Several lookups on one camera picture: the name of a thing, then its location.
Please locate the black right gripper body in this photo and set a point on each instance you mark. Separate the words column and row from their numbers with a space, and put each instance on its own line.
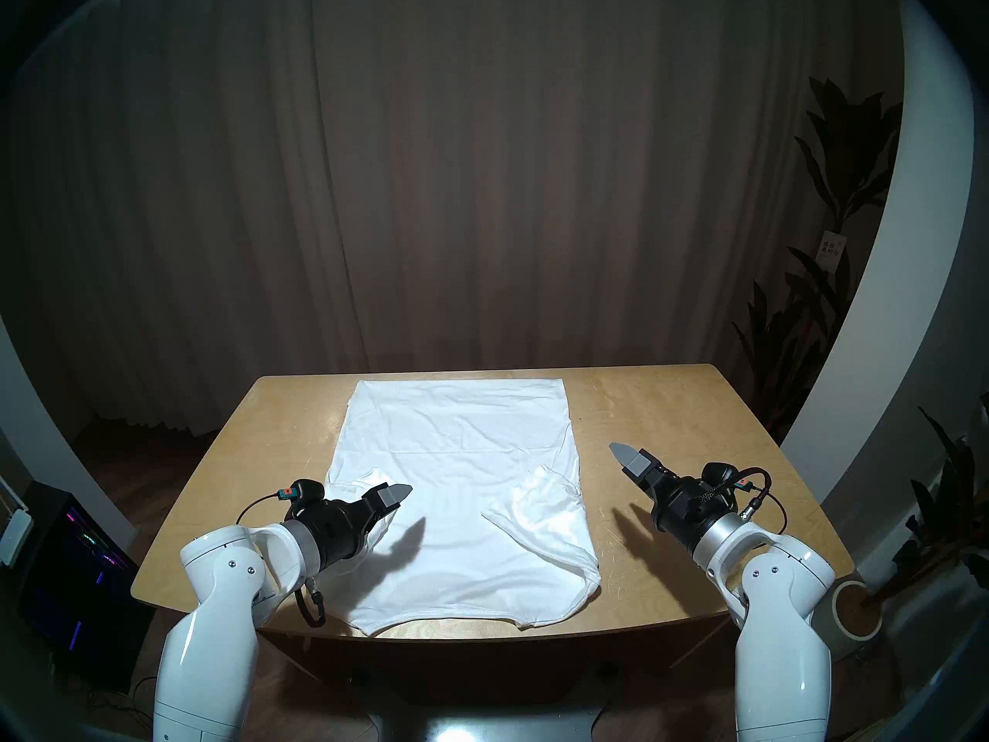
column 688, row 508

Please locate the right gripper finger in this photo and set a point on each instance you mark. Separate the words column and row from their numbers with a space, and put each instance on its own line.
column 637, row 462

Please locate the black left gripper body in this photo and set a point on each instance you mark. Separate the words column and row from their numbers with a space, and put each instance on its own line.
column 340, row 528

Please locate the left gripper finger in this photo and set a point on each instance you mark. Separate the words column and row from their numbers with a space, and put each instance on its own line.
column 394, row 495

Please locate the white t-shirt with red print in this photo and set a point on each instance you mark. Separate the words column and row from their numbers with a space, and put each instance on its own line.
column 456, row 439

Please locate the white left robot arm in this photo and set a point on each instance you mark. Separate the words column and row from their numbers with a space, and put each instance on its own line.
column 224, row 593

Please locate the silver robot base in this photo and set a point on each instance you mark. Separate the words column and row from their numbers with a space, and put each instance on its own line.
column 487, row 729

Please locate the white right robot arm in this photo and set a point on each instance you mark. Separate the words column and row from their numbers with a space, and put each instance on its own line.
column 780, row 632

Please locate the white round plant pot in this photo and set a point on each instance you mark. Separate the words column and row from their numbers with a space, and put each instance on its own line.
column 846, row 617

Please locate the dark plant in white pot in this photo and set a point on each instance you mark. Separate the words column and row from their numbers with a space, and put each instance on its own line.
column 939, row 508

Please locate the black computer tower with lights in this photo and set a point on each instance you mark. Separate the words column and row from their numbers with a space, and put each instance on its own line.
column 77, row 578

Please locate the white plant label tag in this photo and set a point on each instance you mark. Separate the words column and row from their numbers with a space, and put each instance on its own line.
column 832, row 251

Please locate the small white box device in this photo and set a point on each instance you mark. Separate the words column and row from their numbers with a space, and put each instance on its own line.
column 14, row 537

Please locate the beige pleated curtain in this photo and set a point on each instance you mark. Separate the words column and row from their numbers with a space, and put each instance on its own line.
column 463, row 168

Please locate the tall dark leafy plant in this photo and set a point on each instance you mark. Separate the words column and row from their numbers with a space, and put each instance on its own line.
column 846, row 153

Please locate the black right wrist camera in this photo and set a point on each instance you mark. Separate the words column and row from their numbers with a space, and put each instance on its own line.
column 717, row 475

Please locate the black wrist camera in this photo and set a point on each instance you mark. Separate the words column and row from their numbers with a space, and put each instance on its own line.
column 717, row 475
column 307, row 491

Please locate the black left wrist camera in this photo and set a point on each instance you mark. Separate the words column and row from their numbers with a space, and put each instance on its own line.
column 307, row 491

